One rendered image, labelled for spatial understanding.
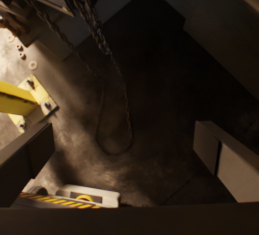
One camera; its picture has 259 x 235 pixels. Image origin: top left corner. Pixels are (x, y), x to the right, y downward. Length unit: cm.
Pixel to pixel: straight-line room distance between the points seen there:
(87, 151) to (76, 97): 27
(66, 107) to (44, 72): 23
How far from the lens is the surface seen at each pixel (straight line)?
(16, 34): 84
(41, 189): 95
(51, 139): 17
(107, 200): 81
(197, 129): 16
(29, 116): 106
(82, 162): 95
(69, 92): 99
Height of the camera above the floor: 89
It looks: 79 degrees down
